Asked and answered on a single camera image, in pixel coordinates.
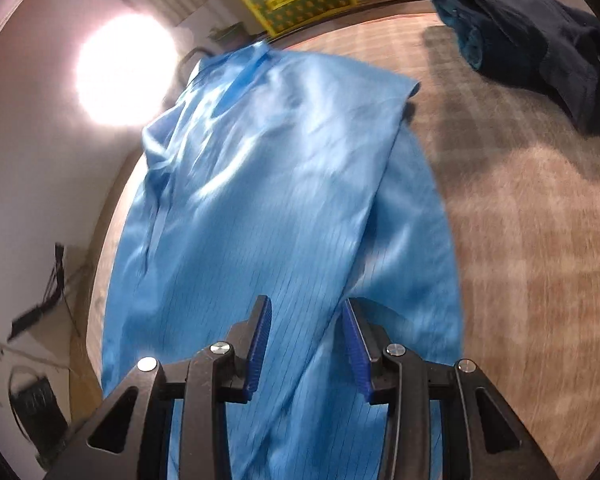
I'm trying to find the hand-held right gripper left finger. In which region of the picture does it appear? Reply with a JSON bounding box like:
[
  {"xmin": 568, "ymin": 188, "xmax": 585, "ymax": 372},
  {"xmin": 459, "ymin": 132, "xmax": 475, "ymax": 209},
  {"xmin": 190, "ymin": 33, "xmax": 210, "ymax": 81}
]
[{"xmin": 42, "ymin": 295, "xmax": 273, "ymax": 480}]

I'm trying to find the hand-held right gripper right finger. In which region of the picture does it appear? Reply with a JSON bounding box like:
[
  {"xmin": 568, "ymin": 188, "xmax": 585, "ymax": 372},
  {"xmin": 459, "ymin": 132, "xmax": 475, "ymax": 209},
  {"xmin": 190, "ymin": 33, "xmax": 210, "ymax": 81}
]
[{"xmin": 341, "ymin": 297, "xmax": 561, "ymax": 480}]

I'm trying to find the light blue zip jacket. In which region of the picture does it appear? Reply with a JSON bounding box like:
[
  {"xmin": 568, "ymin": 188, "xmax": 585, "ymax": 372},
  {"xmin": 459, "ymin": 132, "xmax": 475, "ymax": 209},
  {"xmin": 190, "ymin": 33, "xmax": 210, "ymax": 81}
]
[{"xmin": 100, "ymin": 40, "xmax": 463, "ymax": 480}]

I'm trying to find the dark blue clothes pile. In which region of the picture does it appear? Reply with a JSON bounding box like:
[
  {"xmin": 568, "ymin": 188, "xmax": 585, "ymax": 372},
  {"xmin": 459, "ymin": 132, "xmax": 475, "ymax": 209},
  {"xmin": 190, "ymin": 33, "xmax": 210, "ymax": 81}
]
[{"xmin": 425, "ymin": 0, "xmax": 600, "ymax": 136}]

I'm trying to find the ring light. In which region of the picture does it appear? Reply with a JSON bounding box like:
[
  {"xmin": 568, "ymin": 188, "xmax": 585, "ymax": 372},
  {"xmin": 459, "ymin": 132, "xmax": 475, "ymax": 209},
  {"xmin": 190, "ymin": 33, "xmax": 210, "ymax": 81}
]
[{"xmin": 75, "ymin": 15, "xmax": 178, "ymax": 128}]

